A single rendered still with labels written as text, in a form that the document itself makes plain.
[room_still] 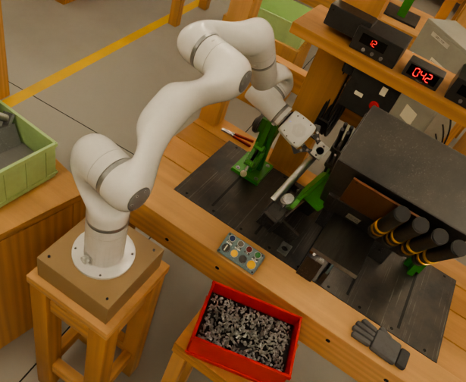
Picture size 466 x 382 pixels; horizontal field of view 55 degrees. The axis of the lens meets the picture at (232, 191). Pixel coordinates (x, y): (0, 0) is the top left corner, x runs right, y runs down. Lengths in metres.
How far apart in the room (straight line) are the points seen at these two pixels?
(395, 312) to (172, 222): 0.85
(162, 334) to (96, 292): 1.05
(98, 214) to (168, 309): 1.31
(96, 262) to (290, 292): 0.65
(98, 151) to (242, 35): 0.47
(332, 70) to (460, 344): 1.08
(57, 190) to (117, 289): 0.58
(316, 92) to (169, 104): 0.81
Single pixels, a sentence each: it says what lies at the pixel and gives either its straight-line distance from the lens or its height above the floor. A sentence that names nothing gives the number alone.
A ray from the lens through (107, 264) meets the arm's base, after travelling 1.41.
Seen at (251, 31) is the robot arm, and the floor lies 1.63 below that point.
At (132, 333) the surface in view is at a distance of 1.94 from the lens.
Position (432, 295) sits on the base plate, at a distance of 1.91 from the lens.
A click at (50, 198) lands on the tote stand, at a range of 1.81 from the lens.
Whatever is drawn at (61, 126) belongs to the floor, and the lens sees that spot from 3.32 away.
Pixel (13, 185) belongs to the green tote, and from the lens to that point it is 1.75.
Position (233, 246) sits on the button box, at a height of 0.94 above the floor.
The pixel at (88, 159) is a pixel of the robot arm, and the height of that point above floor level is 1.35.
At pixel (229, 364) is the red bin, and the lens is 1.47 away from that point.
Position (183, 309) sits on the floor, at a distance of 2.49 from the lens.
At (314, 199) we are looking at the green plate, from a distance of 1.56.
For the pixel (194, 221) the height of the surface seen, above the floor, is 0.90.
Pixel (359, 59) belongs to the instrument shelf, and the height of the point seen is 1.53.
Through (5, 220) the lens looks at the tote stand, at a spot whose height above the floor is 0.79.
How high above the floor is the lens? 2.15
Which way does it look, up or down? 44 degrees down
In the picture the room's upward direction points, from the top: 22 degrees clockwise
